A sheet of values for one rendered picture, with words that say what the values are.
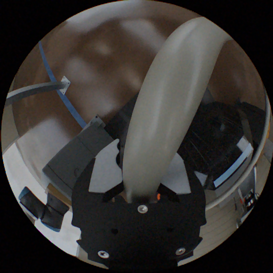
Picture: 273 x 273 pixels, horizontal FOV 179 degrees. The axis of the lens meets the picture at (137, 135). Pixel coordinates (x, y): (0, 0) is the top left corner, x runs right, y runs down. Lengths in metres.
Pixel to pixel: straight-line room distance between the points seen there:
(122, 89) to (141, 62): 0.36
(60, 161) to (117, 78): 0.88
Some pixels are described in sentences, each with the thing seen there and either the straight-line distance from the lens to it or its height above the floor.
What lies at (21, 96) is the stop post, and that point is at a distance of 1.05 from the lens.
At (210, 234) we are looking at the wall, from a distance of 5.85.
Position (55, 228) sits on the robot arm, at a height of 1.12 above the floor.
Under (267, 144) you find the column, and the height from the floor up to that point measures 0.83.
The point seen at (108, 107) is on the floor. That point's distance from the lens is 1.07.
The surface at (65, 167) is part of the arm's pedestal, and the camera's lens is 0.64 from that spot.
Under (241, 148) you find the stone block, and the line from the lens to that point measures 0.58.
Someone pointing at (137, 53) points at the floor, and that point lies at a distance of 1.10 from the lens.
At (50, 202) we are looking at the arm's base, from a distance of 0.72.
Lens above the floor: 1.00
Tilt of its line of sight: 65 degrees down
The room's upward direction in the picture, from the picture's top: 173 degrees counter-clockwise
